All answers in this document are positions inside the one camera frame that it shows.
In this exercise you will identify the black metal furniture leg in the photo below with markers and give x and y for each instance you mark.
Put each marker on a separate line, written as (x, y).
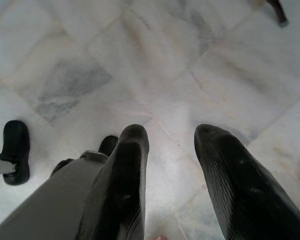
(280, 12)

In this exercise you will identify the black right robot foot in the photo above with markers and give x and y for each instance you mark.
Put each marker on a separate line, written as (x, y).
(107, 146)

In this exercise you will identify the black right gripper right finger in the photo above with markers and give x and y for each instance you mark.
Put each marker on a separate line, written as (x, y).
(240, 187)

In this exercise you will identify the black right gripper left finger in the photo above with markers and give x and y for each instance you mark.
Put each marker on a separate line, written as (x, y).
(125, 180)

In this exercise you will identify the grey left robot leg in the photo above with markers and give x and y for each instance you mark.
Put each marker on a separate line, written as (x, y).
(1, 165)

